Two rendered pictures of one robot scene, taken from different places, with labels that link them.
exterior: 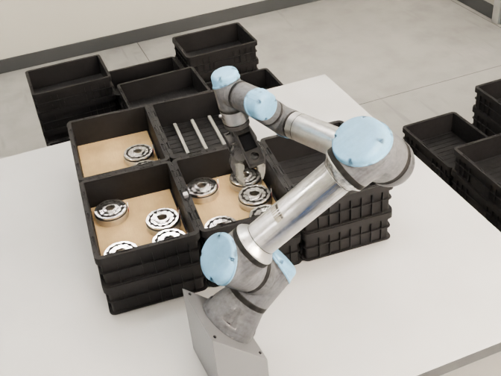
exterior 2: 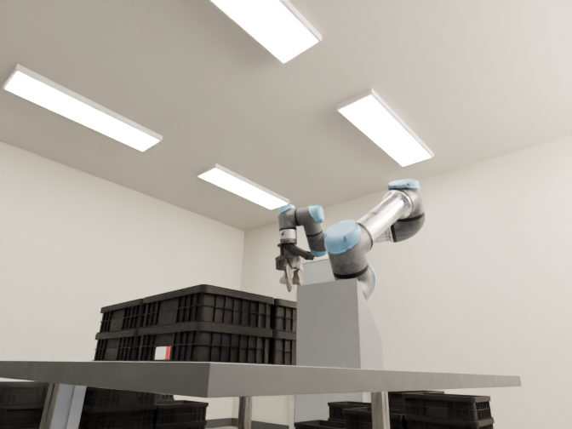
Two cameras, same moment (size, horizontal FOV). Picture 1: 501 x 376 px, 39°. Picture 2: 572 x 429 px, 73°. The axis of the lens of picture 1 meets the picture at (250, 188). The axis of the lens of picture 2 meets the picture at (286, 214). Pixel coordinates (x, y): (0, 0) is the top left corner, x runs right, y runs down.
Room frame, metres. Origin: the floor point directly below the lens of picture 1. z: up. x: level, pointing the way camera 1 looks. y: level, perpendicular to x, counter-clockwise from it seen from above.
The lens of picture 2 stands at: (0.32, 0.81, 0.69)
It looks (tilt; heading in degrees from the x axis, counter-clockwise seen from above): 22 degrees up; 330
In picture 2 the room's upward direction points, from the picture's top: 2 degrees clockwise
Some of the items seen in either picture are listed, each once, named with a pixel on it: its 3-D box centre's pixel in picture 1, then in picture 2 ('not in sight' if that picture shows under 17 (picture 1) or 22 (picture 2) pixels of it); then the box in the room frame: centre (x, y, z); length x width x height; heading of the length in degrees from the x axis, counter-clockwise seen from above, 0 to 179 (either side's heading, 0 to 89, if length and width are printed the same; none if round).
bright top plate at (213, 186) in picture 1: (201, 186); not in sight; (1.83, 0.16, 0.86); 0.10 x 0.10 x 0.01
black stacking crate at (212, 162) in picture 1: (234, 198); (268, 323); (1.74, 0.05, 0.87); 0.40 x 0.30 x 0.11; 14
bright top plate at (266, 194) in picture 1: (254, 195); not in sight; (1.76, -0.01, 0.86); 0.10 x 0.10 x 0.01
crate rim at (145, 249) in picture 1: (136, 209); (207, 300); (1.67, 0.34, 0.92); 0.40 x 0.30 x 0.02; 14
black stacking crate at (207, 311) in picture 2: (139, 221); (205, 315); (1.67, 0.34, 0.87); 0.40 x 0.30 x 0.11; 14
